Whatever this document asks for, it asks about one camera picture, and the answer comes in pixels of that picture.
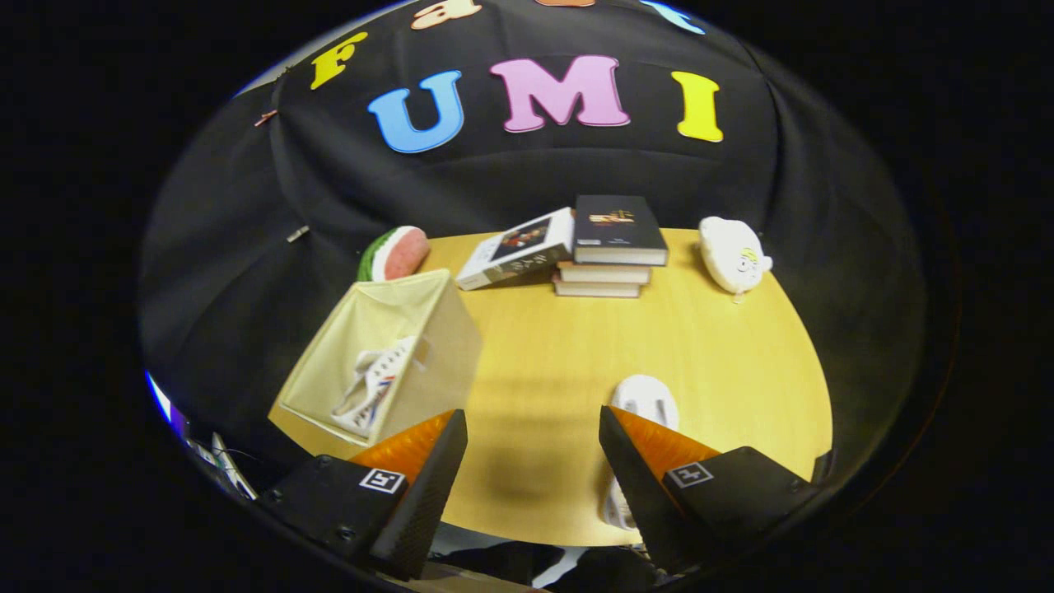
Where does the white shoe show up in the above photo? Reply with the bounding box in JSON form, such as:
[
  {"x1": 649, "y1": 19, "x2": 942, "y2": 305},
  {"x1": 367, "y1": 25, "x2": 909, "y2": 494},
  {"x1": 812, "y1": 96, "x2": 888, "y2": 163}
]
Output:
[
  {"x1": 332, "y1": 336, "x2": 418, "y2": 437},
  {"x1": 603, "y1": 375, "x2": 681, "y2": 530}
]

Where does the black cover book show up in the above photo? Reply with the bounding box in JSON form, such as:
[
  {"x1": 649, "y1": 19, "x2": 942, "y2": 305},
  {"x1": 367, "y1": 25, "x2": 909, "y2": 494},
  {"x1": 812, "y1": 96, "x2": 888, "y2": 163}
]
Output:
[{"x1": 573, "y1": 194, "x2": 669, "y2": 267}]

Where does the monitor screen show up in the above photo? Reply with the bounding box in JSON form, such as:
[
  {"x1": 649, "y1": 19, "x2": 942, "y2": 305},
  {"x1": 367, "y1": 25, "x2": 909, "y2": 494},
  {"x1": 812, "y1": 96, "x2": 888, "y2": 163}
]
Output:
[{"x1": 145, "y1": 369, "x2": 192, "y2": 439}]

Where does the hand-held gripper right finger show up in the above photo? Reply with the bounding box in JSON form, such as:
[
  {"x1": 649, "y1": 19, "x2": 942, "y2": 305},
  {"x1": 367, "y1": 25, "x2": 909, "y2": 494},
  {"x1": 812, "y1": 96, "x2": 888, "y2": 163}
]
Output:
[{"x1": 598, "y1": 405, "x2": 824, "y2": 573}]

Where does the watermelon slice plush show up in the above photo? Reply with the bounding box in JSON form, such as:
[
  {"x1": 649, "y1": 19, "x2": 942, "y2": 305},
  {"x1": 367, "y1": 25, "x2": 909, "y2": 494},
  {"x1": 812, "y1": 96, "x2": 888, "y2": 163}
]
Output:
[{"x1": 357, "y1": 226, "x2": 431, "y2": 282}]

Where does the white cover book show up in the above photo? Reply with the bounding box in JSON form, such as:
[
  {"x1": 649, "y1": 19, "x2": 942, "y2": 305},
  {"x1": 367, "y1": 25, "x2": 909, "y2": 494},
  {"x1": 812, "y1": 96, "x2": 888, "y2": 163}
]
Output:
[{"x1": 455, "y1": 207, "x2": 576, "y2": 292}]

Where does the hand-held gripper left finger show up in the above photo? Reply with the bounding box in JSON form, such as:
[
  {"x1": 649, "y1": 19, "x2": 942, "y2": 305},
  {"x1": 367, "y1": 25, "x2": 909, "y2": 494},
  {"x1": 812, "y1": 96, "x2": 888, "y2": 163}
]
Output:
[{"x1": 259, "y1": 409, "x2": 469, "y2": 581}]

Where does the beige fabric storage box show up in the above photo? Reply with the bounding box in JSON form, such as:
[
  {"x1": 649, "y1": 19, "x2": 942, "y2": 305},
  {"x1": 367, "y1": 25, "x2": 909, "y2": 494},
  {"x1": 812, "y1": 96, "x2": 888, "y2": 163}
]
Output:
[{"x1": 277, "y1": 268, "x2": 484, "y2": 447}]

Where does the stacked book with pale pages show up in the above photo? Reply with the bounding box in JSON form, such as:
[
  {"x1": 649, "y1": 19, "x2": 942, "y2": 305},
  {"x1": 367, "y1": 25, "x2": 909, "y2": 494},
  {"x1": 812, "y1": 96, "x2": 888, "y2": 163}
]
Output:
[
  {"x1": 557, "y1": 262, "x2": 653, "y2": 286},
  {"x1": 552, "y1": 276, "x2": 641, "y2": 298}
]

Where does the white plush toy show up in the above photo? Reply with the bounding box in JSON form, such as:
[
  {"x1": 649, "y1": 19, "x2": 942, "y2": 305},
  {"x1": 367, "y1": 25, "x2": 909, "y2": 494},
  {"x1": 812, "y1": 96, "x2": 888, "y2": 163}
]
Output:
[{"x1": 699, "y1": 216, "x2": 773, "y2": 296}]

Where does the white grey device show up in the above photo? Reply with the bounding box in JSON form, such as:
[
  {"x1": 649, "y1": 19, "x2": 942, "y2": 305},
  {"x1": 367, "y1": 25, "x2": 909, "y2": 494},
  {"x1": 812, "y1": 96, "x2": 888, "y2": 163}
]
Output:
[{"x1": 194, "y1": 432, "x2": 256, "y2": 499}]

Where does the black backdrop cloth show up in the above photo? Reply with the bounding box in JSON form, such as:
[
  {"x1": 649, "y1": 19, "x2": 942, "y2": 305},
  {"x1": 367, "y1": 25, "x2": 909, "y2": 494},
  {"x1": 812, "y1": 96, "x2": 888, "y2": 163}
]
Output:
[{"x1": 138, "y1": 0, "x2": 927, "y2": 495}]

